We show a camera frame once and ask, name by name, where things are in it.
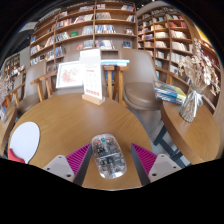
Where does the small distant book shelf unit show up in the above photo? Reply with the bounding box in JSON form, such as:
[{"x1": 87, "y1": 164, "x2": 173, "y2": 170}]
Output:
[{"x1": 3, "y1": 53, "x2": 21, "y2": 74}]

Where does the transparent computer mouse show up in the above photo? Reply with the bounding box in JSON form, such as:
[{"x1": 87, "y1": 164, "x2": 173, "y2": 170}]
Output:
[{"x1": 91, "y1": 133, "x2": 128, "y2": 180}]

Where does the glass vase with pale flowers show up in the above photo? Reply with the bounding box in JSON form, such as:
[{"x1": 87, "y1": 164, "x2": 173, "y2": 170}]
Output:
[{"x1": 177, "y1": 38, "x2": 221, "y2": 124}]

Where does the white framed picture, red print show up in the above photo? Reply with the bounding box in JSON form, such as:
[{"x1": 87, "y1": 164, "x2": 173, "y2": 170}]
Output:
[{"x1": 55, "y1": 60, "x2": 85, "y2": 90}]

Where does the brown padded wooden armchair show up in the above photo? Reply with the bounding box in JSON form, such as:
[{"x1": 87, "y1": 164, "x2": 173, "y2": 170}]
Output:
[
  {"x1": 43, "y1": 49, "x2": 118, "y2": 101},
  {"x1": 114, "y1": 48, "x2": 173, "y2": 113},
  {"x1": 13, "y1": 59, "x2": 58, "y2": 114}
]

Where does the round wooden side table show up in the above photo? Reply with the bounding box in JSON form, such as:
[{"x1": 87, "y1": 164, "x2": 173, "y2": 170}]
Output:
[
  {"x1": 160, "y1": 99, "x2": 222, "y2": 166},
  {"x1": 0, "y1": 103, "x2": 18, "y2": 158}
]

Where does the white mouse pad, red rest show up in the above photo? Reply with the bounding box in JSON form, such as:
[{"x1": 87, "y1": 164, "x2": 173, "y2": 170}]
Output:
[{"x1": 7, "y1": 121, "x2": 42, "y2": 165}]

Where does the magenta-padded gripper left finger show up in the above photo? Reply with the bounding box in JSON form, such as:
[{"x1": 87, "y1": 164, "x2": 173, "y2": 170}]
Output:
[{"x1": 43, "y1": 143, "x2": 94, "y2": 187}]

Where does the light blue book stack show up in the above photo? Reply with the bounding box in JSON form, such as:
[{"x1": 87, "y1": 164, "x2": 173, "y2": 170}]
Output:
[{"x1": 100, "y1": 59, "x2": 130, "y2": 67}]

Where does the white sign in wooden stand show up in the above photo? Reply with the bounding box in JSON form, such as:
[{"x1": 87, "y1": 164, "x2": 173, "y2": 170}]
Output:
[{"x1": 79, "y1": 48, "x2": 106, "y2": 106}]

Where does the curved wooden book shelf unit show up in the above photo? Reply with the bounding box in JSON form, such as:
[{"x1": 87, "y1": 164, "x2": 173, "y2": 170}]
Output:
[{"x1": 135, "y1": 4, "x2": 224, "y2": 111}]

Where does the glass vase with pink flowers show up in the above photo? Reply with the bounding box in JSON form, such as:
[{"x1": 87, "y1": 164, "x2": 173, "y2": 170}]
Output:
[{"x1": 0, "y1": 74, "x2": 14, "y2": 124}]

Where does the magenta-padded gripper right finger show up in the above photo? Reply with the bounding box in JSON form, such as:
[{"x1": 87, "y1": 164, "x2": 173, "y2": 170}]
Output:
[{"x1": 130, "y1": 143, "x2": 183, "y2": 187}]

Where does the stack of colourful books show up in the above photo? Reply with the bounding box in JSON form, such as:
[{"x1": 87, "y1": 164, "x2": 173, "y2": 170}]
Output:
[{"x1": 153, "y1": 80, "x2": 188, "y2": 106}]

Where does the white hanging ceiling sign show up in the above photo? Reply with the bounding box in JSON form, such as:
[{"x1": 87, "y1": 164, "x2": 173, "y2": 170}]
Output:
[{"x1": 18, "y1": 21, "x2": 38, "y2": 33}]

